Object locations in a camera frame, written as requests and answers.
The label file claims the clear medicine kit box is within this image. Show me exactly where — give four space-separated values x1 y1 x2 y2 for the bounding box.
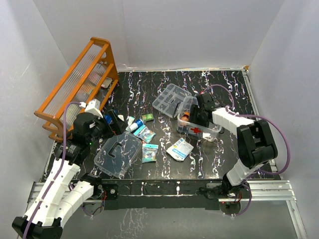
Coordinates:
177 96 222 141

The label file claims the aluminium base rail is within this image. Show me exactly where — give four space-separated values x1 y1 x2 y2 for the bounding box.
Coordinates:
27 179 297 204

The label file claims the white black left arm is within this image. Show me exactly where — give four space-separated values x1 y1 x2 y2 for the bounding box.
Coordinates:
12 110 125 239

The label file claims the orange wooden rack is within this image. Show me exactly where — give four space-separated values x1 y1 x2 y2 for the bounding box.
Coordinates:
34 37 119 142

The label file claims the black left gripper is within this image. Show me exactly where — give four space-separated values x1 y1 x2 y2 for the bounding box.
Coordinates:
87 110 128 144

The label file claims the teal tape packet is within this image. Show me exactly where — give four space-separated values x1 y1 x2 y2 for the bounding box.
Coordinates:
134 125 156 143
142 143 159 163

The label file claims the brown bottle orange cap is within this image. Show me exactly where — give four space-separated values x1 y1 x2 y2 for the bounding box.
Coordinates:
181 112 190 122

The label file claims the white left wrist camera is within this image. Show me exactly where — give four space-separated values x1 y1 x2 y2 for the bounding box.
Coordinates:
84 99 103 118

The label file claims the clear kit lid black handle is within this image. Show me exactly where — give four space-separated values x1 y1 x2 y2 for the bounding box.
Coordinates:
94 132 142 179

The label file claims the blue stapler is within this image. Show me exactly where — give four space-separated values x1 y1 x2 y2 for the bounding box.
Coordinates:
104 109 118 131

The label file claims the white wrapped bandage right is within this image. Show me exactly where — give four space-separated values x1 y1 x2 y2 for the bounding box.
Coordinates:
128 116 135 128

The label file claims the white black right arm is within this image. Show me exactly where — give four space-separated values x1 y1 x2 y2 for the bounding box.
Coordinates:
189 93 278 198

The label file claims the green medicine carton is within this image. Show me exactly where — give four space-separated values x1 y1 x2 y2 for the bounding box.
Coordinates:
142 114 154 122

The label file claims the white gauze pad packet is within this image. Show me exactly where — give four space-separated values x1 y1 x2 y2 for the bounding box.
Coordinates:
166 138 194 162

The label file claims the clear compartment organizer tray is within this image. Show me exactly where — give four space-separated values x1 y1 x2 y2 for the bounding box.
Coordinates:
152 84 191 119

